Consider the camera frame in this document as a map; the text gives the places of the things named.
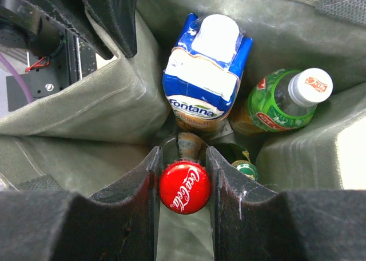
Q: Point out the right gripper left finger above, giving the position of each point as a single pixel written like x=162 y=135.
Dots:
x=118 y=222

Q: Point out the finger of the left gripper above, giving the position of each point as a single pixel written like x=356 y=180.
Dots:
x=116 y=17

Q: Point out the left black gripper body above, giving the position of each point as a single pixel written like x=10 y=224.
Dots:
x=25 y=27

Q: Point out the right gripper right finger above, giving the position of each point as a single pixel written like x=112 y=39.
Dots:
x=251 y=222

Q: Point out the green Perrier glass bottle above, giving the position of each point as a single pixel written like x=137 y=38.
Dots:
x=238 y=157

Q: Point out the dark cola bottle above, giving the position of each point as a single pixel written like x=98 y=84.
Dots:
x=184 y=183

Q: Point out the green canvas bag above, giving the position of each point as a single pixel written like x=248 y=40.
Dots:
x=90 y=134

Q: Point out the blue juice carton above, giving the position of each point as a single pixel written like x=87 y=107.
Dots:
x=203 y=75

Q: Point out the orange juice plastic bottle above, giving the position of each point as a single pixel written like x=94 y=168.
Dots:
x=283 y=100

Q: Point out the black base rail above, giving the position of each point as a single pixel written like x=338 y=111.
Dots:
x=75 y=61

